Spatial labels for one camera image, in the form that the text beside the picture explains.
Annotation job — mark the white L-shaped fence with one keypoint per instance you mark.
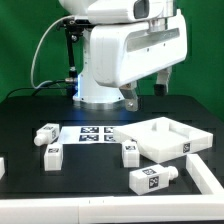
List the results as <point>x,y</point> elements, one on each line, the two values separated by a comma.
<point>208,205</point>

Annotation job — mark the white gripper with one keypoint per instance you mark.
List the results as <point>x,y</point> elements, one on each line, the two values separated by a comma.
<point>125,53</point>

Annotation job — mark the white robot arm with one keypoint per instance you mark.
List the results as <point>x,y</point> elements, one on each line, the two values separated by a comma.
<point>90,94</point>

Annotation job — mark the white block left edge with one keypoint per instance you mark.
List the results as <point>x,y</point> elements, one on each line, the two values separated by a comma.
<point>2,167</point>

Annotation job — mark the white square table top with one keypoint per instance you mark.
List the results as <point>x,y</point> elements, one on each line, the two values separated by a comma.
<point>163,139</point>

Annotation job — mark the white marker sheet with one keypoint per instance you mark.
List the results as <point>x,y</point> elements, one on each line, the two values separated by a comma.
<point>86,135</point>

